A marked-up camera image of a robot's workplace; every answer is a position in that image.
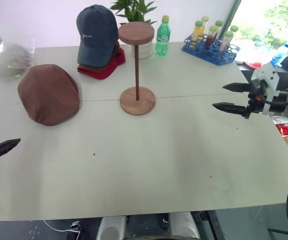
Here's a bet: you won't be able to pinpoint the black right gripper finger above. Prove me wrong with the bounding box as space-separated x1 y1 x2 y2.
222 82 254 94
211 101 250 118

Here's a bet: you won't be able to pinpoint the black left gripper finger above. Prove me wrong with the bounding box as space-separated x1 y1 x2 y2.
0 137 22 164

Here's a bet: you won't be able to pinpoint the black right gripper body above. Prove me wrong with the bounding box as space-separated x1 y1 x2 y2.
242 84 266 120

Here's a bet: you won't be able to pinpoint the wooden hat stand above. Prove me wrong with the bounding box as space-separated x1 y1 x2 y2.
118 21 157 117

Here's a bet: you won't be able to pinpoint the red flat object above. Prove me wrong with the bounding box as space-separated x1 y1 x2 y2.
243 61 263 69

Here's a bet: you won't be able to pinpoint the blue test tube rack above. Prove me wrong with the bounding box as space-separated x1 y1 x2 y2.
181 33 241 67

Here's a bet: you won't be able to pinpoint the red and yellow clutter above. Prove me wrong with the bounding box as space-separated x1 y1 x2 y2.
273 117 288 153

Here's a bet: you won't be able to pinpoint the green-capped tube brown contents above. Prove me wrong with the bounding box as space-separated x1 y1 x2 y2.
219 30 234 52

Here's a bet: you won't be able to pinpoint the blue and white bottle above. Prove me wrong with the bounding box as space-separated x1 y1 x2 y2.
270 41 288 68

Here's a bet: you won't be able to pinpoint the green-capped tube dark red contents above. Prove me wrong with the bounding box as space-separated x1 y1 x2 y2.
204 24 219 48

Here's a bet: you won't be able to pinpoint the brown flat cap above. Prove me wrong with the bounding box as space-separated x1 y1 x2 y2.
17 63 82 127

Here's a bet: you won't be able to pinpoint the green-capped tube yellow contents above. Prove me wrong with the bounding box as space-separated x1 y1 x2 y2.
192 20 205 43

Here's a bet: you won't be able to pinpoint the clear plastic bag white contents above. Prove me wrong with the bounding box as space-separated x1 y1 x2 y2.
0 36 37 82

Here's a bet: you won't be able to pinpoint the green-capped tube pale contents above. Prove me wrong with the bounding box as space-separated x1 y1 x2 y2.
200 15 210 36

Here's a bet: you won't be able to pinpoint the green plastic bottle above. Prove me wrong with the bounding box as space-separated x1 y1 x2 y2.
155 15 172 57

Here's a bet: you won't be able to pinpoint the white round container stack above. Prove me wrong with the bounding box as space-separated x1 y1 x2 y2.
131 40 154 60

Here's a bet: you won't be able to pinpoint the brown baseball cap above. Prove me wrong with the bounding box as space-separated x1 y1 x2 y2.
77 40 121 74

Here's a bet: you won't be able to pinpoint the red baseball cap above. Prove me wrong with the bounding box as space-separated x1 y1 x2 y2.
77 47 127 81

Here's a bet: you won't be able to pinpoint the green leafy plant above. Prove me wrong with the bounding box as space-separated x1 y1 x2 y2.
109 0 158 26

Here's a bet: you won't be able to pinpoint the blue denim baseball cap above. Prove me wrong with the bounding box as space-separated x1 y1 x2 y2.
76 4 120 68

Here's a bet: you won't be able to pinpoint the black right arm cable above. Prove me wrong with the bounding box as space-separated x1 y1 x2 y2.
255 93 288 240

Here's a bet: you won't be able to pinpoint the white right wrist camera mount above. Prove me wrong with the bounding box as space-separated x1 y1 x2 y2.
250 62 281 116

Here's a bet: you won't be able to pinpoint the white floor cable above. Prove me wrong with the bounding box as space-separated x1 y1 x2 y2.
43 219 81 237

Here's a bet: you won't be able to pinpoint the black table frame leg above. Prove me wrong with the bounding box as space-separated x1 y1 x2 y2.
198 210 226 240

